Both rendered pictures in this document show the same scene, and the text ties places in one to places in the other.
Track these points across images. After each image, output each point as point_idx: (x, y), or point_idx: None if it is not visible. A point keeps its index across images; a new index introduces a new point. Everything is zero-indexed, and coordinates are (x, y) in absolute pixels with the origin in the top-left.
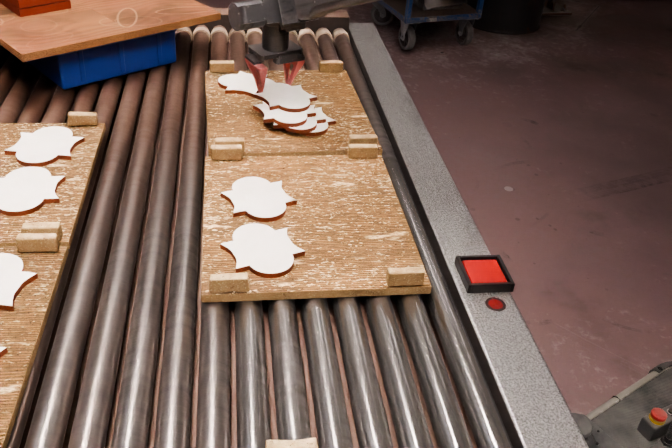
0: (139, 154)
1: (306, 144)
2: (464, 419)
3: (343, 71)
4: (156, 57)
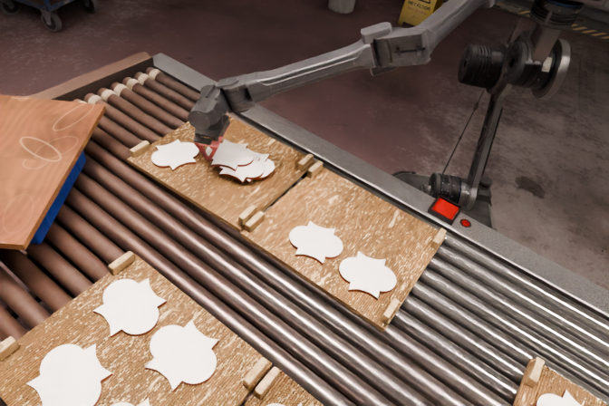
0: (192, 261)
1: (277, 182)
2: None
3: None
4: (77, 168)
